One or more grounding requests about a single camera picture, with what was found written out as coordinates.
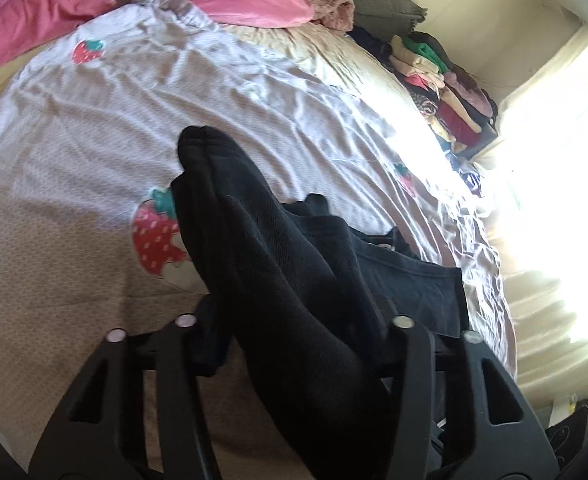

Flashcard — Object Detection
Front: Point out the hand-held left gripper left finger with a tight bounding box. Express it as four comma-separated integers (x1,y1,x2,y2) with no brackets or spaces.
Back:
28,312,222,480

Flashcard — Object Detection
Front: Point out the dark navy garment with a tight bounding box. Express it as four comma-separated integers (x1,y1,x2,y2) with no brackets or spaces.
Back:
348,25,395,63

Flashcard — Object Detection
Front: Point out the strawberry printed bedsheet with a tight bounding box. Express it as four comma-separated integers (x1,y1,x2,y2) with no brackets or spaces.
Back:
0,0,520,480

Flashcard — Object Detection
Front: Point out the stack of folded clothes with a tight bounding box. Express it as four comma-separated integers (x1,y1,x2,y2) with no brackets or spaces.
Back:
389,31,500,156

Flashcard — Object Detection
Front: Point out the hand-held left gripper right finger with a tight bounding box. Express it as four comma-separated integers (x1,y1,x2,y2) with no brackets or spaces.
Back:
374,315,560,480

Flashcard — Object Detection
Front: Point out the purple printed garment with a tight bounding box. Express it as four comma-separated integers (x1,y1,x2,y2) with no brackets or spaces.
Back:
449,157,486,200

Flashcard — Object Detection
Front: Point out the pink fluffy garment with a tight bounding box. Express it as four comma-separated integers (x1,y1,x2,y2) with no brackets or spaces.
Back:
301,0,357,38

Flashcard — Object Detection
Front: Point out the black sweatshirt with orange patches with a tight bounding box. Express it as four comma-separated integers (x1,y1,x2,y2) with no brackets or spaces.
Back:
170,125,470,480

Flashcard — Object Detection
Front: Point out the black patterned slipper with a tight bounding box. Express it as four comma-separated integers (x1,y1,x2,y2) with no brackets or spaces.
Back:
546,400,588,463

